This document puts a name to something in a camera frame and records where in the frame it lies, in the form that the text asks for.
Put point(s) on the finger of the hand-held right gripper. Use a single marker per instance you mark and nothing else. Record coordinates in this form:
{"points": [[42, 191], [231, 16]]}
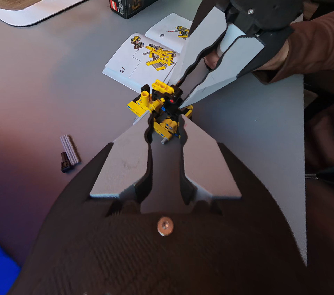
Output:
{"points": [[201, 39], [234, 60]]}

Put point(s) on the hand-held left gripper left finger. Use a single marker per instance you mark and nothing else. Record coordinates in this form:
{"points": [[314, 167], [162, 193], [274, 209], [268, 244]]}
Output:
{"points": [[122, 167]]}

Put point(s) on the lego instruction booklet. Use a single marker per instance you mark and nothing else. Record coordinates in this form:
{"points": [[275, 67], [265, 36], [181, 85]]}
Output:
{"points": [[125, 60]]}

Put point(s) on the person's right hand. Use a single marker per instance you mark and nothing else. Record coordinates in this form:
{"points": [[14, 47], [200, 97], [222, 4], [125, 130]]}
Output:
{"points": [[276, 57]]}

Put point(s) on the grey ribbed lego piece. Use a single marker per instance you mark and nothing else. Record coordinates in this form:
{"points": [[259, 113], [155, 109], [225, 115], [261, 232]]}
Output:
{"points": [[70, 149]]}

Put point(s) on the blue plastic bin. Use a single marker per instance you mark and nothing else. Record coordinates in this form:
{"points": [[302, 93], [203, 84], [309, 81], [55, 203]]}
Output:
{"points": [[7, 274]]}

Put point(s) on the yellow black lego model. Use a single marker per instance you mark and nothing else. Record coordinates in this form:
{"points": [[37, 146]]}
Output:
{"points": [[161, 87]]}

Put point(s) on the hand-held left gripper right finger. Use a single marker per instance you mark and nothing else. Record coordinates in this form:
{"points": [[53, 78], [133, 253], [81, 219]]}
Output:
{"points": [[206, 167]]}

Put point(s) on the black lego connector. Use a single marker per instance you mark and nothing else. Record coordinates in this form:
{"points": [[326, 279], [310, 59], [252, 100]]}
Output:
{"points": [[65, 164]]}

